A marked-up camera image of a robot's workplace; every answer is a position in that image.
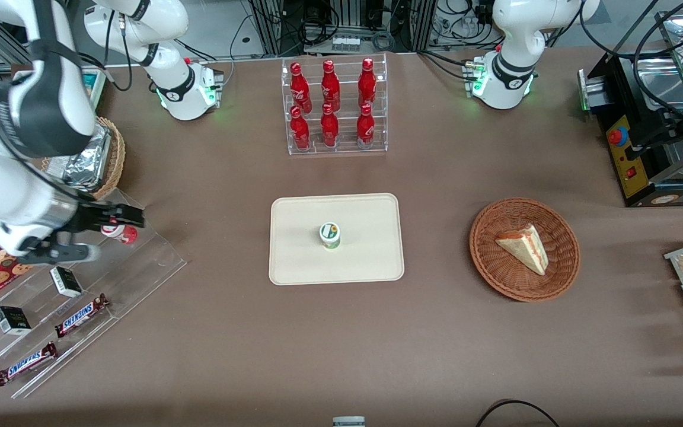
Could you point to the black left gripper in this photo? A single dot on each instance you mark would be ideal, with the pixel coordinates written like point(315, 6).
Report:
point(669, 126)

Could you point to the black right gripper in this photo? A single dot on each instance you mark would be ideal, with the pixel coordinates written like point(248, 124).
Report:
point(88, 216)

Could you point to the green gum bottle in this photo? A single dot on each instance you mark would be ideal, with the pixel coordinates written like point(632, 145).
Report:
point(330, 235)

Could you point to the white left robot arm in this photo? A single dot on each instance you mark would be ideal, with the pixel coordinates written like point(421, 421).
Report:
point(510, 71)

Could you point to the beige rectangular tray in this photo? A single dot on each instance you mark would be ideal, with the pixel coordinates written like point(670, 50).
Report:
point(365, 261)

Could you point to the red yogurt cup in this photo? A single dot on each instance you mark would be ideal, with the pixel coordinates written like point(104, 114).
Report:
point(122, 233)

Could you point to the black sealing machine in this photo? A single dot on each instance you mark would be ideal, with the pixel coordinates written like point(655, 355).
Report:
point(632, 172)

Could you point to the clear acrylic stepped display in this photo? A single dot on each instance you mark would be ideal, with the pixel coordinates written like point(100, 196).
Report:
point(152, 255)

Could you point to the oval wicker basket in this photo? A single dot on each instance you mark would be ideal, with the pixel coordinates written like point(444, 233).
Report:
point(117, 160)

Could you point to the stack of foil trays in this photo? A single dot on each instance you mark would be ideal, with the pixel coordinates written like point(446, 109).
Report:
point(89, 160)

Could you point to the small black box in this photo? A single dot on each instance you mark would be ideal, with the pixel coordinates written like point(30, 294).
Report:
point(66, 281)
point(12, 320)

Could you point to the Snickers bar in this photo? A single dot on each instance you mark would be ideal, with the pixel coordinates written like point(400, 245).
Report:
point(26, 364)
point(80, 315)

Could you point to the white snack bin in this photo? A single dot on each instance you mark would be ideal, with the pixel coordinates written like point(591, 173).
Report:
point(102, 89)

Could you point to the round brown wicker basket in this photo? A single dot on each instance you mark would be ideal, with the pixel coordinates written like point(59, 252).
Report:
point(561, 261)

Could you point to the teal snack packet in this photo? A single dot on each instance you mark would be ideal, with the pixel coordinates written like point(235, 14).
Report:
point(89, 80)

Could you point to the triangular sandwich wedge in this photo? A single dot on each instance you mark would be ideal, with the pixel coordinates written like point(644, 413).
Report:
point(525, 249)

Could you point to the red cola bottle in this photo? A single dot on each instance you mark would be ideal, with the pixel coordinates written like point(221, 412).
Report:
point(365, 126)
point(300, 88)
point(330, 84)
point(367, 82)
point(329, 127)
point(300, 131)

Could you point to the clear acrylic bottle rack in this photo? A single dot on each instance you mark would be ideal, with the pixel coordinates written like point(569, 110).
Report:
point(347, 151)

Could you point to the white power strip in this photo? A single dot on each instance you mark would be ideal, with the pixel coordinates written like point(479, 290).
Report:
point(345, 43)

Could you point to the small grey device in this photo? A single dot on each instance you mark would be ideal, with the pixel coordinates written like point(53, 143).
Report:
point(348, 421)

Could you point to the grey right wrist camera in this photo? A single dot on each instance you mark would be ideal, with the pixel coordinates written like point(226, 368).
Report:
point(60, 254)

